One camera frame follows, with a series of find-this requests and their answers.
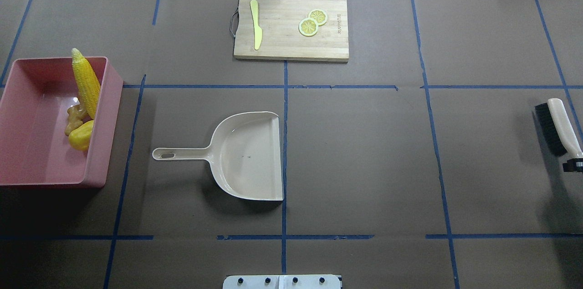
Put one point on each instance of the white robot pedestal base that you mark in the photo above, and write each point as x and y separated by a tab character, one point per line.
283	281

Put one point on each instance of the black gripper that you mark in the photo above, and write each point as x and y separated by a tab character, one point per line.
574	165

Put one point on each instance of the yellow toy corn cob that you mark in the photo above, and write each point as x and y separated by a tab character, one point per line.
88	85

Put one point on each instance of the wooden cutting board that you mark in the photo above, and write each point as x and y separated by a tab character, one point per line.
281	39

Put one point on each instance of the lower toy lemon slice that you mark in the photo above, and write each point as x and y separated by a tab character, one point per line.
308	27

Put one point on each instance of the beige hand brush black bristles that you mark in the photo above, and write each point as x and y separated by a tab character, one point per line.
557	129

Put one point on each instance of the pink plastic bin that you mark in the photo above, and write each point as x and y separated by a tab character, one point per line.
34	149

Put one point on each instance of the upper toy lemon slice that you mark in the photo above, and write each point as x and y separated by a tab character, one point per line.
319	16

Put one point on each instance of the yellow toy potato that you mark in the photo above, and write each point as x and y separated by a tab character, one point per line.
79	139

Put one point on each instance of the toy lemon slice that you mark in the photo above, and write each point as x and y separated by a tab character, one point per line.
308	27
319	16

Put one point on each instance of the brown toy ginger root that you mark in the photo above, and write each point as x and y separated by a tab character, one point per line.
76	116

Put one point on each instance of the yellow plastic toy knife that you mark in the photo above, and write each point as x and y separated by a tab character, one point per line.
257	29

